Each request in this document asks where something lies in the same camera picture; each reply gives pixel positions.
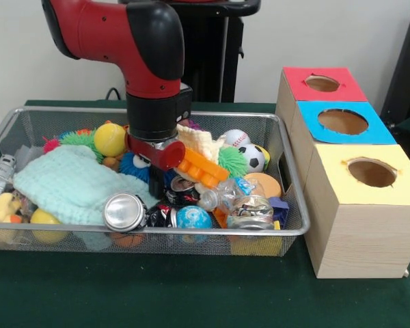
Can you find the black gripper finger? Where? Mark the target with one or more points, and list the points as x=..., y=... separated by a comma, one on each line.
x=160, y=184
x=152, y=182

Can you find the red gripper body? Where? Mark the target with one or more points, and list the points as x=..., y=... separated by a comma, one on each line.
x=160, y=159

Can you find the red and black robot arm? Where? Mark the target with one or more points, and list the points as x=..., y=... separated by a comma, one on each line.
x=106, y=30

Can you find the wooden box with three holes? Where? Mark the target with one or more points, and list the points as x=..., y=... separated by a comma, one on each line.
x=362, y=239

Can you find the orange ice cube tray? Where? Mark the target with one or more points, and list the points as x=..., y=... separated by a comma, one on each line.
x=205, y=167

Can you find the yellow ball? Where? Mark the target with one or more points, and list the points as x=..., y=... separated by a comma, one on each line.
x=109, y=138

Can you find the orange toy basketball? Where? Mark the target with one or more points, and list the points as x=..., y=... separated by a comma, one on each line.
x=126, y=240

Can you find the white baseball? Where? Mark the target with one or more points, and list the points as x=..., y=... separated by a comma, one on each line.
x=237, y=138

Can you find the mint knitted cloth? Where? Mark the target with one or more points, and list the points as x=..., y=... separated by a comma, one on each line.
x=71, y=184

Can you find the black and white soccer ball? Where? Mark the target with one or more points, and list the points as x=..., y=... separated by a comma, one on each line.
x=252, y=158

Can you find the tan round sponge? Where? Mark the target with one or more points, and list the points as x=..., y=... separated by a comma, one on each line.
x=268, y=182

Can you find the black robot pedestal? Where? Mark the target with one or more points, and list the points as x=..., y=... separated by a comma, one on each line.
x=208, y=51

